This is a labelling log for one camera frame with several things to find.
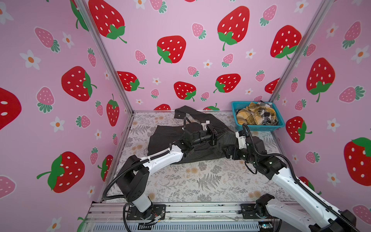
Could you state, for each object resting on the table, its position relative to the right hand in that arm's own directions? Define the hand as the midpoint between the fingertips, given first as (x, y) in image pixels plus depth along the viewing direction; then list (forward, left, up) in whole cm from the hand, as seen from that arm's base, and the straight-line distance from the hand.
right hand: (227, 147), depth 77 cm
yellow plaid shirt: (+36, -21, -10) cm, 43 cm away
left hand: (+1, +2, +14) cm, 14 cm away
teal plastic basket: (+48, -12, -11) cm, 51 cm away
